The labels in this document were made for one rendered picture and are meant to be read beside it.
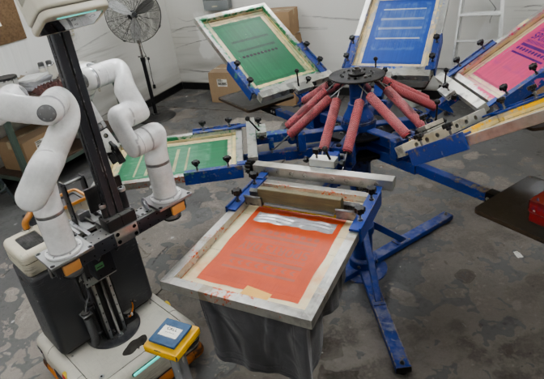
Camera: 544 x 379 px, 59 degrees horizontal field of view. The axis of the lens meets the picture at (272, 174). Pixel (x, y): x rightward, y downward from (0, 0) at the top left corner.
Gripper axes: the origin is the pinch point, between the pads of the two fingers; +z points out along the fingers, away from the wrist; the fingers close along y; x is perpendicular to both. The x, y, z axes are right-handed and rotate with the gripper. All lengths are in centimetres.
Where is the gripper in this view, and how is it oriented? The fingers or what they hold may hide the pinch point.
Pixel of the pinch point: (118, 160)
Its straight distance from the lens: 220.2
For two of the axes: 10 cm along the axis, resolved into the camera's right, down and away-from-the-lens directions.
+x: -6.9, 5.4, -4.8
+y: -5.8, -0.2, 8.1
